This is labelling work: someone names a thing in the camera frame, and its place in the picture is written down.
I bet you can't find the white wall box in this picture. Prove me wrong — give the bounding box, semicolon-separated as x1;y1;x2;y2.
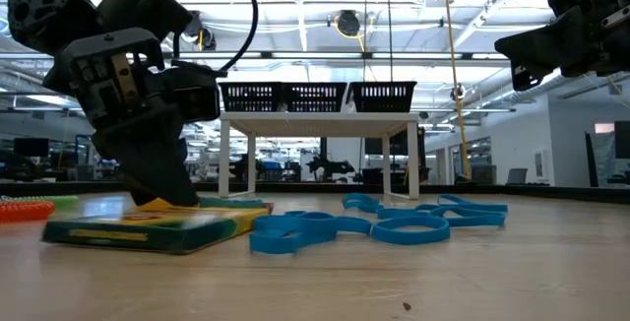
534;148;548;180

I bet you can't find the yellow hanging cable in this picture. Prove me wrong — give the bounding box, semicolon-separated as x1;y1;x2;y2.
441;0;473;180

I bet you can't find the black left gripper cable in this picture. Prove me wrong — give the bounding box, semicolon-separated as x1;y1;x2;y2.
147;0;260;79

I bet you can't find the green spiral coil band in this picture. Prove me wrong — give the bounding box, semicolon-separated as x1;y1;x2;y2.
0;194;81;210

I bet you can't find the red-orange spiral coil band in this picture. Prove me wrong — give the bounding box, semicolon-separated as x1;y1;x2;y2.
0;200;57;225

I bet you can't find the blue rubber band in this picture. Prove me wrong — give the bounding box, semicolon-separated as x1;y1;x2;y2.
430;206;508;227
369;215;452;246
343;192;383;214
249;214;341;256
376;206;447;220
437;193;509;213
283;210;374;236

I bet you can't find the black hanging cable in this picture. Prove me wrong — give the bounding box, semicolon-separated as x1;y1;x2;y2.
386;0;395;84

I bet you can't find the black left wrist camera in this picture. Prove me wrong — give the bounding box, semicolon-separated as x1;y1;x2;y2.
164;62;221;124

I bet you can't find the black computer monitor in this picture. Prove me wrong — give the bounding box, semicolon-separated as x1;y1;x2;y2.
13;137;51;159
613;120;630;160

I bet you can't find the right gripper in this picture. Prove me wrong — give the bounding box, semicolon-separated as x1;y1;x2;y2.
493;0;630;93

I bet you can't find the white riser shelf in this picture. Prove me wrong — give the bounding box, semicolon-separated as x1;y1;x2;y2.
218;110;421;201

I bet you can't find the grey laptop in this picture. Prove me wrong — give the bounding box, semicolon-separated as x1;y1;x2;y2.
505;167;530;186

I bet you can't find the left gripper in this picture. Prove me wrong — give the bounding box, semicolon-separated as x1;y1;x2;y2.
43;28;201;209

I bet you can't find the yellow green crayon box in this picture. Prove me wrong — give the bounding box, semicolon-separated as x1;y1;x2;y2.
41;206;276;256
138;196;271;213

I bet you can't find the black plastic mesh basket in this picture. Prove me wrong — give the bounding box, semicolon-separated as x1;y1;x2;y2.
219;82;285;113
283;82;349;113
347;81;418;113

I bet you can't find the black aluminium rig frame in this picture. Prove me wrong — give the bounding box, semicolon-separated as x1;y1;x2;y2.
0;177;630;206

